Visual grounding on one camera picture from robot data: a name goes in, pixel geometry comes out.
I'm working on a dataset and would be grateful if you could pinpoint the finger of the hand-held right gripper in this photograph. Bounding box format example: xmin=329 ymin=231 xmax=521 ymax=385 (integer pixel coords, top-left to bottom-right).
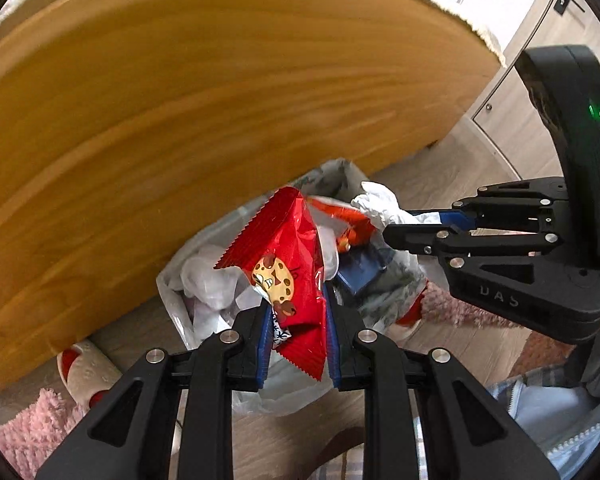
xmin=381 ymin=223 xmax=565 ymax=272
xmin=410 ymin=175 xmax=572 ymax=235

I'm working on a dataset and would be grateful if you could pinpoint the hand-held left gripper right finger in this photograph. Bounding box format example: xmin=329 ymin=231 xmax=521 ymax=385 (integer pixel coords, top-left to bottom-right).
xmin=324 ymin=284 xmax=562 ymax=480

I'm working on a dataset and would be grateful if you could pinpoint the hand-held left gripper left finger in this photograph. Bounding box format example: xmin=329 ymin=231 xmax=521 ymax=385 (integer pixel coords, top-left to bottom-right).
xmin=35 ymin=304 xmax=275 ymax=480

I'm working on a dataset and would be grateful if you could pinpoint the translucent plastic wrap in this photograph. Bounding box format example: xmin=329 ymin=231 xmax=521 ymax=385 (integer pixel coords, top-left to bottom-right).
xmin=350 ymin=181 xmax=417 ymax=229

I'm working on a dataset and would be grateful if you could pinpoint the dark blue cardboard box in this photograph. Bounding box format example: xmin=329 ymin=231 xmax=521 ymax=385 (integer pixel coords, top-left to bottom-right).
xmin=336 ymin=245 xmax=398 ymax=297

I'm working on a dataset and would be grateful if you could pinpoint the red white snack bag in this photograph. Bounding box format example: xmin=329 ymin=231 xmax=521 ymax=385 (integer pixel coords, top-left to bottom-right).
xmin=307 ymin=195 xmax=383 ymax=253

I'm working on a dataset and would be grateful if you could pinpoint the waste bin with plastic liner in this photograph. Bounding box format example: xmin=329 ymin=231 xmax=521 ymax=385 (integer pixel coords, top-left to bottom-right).
xmin=156 ymin=158 xmax=428 ymax=417

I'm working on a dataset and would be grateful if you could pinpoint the red cookie packet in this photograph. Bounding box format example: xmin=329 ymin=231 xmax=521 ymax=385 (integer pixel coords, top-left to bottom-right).
xmin=214 ymin=186 xmax=342 ymax=382

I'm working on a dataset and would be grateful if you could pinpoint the light wooden door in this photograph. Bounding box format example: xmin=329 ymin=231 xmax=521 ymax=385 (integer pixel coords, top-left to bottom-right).
xmin=460 ymin=0 xmax=600 ymax=183

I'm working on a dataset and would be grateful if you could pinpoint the person's light blue pajamas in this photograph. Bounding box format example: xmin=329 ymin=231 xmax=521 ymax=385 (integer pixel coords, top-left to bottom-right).
xmin=485 ymin=364 xmax=600 ymax=480

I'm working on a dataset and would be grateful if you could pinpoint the wooden bed footboard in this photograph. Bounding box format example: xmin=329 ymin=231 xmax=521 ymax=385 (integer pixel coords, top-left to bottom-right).
xmin=0 ymin=0 xmax=507 ymax=403

